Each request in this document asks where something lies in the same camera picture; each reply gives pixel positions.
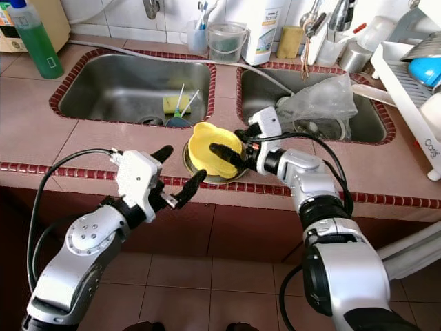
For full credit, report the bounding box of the clear toothbrush cup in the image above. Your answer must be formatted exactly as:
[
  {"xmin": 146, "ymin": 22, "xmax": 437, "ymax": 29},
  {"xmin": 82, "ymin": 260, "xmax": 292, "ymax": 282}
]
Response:
[{"xmin": 185, "ymin": 21, "xmax": 209, "ymax": 54}]

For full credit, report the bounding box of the brown twine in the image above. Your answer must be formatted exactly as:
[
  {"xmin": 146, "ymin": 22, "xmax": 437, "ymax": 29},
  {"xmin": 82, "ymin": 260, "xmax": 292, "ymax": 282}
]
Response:
[{"xmin": 298, "ymin": 31, "xmax": 314, "ymax": 80}]

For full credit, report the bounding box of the translucent squeeze bottle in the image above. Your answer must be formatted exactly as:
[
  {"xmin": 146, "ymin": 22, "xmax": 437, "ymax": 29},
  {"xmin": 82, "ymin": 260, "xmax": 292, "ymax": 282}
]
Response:
[{"xmin": 351, "ymin": 15, "xmax": 398, "ymax": 52}]

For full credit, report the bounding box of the ochre sponge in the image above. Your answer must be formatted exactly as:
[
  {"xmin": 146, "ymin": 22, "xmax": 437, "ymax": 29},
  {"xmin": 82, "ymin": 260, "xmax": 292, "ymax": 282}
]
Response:
[{"xmin": 276, "ymin": 26, "xmax": 305, "ymax": 59}]

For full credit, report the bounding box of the round steel plate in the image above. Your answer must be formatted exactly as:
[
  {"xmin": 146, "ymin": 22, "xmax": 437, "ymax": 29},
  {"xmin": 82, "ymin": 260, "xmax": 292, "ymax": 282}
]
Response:
[{"xmin": 183, "ymin": 141, "xmax": 249, "ymax": 184}]

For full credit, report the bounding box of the grey hose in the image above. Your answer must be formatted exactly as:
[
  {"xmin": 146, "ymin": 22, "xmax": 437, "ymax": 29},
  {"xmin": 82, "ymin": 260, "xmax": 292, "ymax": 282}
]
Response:
[{"xmin": 69, "ymin": 40, "xmax": 294, "ymax": 96}]

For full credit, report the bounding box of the blue bowl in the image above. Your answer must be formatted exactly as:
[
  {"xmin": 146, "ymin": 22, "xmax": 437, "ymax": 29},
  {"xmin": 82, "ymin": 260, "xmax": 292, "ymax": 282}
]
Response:
[{"xmin": 408, "ymin": 57, "xmax": 441, "ymax": 88}]

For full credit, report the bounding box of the steel cup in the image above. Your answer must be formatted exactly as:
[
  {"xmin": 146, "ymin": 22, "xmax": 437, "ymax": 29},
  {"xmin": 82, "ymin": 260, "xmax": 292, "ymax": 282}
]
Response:
[{"xmin": 339, "ymin": 41, "xmax": 374, "ymax": 74}]

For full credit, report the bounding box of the blue mug with white bunny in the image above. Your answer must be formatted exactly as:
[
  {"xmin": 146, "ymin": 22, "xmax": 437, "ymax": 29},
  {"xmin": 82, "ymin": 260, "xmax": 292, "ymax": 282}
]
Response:
[{"xmin": 165, "ymin": 115, "xmax": 195, "ymax": 128}]

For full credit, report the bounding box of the stainless steel sink basin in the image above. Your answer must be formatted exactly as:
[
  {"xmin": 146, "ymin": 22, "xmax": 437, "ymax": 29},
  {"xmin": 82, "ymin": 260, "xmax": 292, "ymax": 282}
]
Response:
[
  {"xmin": 241, "ymin": 67, "xmax": 390, "ymax": 144},
  {"xmin": 57, "ymin": 54, "xmax": 211, "ymax": 126}
]

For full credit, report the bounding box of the white stick with green end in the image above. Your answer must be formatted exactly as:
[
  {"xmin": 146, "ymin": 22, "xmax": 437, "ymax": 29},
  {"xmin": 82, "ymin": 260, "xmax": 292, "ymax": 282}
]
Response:
[{"xmin": 183, "ymin": 90, "xmax": 201, "ymax": 117}]

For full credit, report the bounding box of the white drain pipe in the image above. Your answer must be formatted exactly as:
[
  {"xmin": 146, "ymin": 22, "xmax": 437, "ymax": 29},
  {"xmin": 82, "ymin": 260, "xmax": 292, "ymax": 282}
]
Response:
[{"xmin": 378, "ymin": 221, "xmax": 441, "ymax": 278}]

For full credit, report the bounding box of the yellow dish sponge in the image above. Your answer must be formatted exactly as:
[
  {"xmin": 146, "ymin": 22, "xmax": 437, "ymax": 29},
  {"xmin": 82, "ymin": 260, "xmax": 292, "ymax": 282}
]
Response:
[{"xmin": 163, "ymin": 94, "xmax": 192, "ymax": 114}]

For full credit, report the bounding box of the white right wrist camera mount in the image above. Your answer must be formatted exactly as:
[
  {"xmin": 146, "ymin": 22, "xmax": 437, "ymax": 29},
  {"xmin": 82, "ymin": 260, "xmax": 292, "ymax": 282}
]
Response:
[{"xmin": 246, "ymin": 106, "xmax": 284, "ymax": 177}]

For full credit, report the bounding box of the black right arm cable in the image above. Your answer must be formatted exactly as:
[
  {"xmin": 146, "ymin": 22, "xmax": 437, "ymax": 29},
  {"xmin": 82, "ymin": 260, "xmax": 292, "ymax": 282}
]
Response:
[{"xmin": 254, "ymin": 131, "xmax": 356, "ymax": 215}]

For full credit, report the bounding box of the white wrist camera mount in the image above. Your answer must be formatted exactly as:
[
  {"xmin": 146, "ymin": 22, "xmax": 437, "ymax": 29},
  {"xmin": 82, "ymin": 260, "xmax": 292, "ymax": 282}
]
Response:
[
  {"xmin": 110, "ymin": 148, "xmax": 168, "ymax": 223},
  {"xmin": 246, "ymin": 106, "xmax": 284, "ymax": 177}
]

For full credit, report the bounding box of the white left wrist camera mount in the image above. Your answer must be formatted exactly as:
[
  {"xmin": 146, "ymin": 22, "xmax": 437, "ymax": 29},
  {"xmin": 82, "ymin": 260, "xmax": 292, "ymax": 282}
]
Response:
[{"xmin": 110, "ymin": 148, "xmax": 168, "ymax": 223}]

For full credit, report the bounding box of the white bottle with yellow cap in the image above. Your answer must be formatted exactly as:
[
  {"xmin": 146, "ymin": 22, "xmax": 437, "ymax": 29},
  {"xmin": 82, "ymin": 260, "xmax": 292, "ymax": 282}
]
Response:
[{"xmin": 248, "ymin": 0, "xmax": 287, "ymax": 66}]

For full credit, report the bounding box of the chrome gooseneck faucet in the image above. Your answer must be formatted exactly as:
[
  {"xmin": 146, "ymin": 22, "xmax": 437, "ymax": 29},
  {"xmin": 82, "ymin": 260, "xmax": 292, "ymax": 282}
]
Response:
[{"xmin": 302, "ymin": 0, "xmax": 359, "ymax": 39}]

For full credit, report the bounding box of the white dish rack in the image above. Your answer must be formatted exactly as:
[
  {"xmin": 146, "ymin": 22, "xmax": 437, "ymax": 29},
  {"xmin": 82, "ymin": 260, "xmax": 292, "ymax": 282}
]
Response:
[{"xmin": 371, "ymin": 38, "xmax": 441, "ymax": 181}]

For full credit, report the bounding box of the yellow plastic bowl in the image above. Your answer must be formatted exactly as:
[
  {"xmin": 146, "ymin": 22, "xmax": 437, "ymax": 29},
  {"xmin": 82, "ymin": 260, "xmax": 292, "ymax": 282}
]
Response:
[{"xmin": 189, "ymin": 122, "xmax": 245, "ymax": 180}]

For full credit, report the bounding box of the green dish soap bottle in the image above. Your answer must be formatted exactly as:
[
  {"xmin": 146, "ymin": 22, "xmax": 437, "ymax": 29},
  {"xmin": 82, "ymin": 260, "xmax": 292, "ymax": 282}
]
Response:
[{"xmin": 7, "ymin": 0, "xmax": 64, "ymax": 80}]

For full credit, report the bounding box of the steel sink strainer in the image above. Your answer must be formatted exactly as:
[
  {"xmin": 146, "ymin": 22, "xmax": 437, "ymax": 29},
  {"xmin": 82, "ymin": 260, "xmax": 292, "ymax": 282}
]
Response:
[{"xmin": 307, "ymin": 117, "xmax": 349, "ymax": 139}]

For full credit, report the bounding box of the grey wall tap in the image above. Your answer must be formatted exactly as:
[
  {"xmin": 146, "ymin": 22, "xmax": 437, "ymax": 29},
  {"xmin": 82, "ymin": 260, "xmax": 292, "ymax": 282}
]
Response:
[{"xmin": 143, "ymin": 0, "xmax": 159, "ymax": 20}]

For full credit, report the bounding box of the clear plastic bag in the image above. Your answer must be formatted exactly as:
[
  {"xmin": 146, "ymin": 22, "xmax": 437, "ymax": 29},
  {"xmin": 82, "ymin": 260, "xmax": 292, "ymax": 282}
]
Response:
[{"xmin": 276, "ymin": 74, "xmax": 360, "ymax": 132}]

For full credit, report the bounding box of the beige water filter machine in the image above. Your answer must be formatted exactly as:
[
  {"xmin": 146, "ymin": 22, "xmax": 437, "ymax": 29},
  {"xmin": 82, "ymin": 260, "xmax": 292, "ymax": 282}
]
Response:
[{"xmin": 0, "ymin": 0, "xmax": 71, "ymax": 54}]

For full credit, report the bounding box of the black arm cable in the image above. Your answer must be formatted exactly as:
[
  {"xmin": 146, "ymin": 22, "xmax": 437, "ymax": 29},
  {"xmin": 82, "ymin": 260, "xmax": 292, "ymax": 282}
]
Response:
[
  {"xmin": 254, "ymin": 131, "xmax": 356, "ymax": 215},
  {"xmin": 25, "ymin": 148, "xmax": 116, "ymax": 294}
]

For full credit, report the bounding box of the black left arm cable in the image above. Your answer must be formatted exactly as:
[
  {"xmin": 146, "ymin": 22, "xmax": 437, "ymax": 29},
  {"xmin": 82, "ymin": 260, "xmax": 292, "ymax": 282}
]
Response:
[{"xmin": 25, "ymin": 148, "xmax": 116, "ymax": 294}]

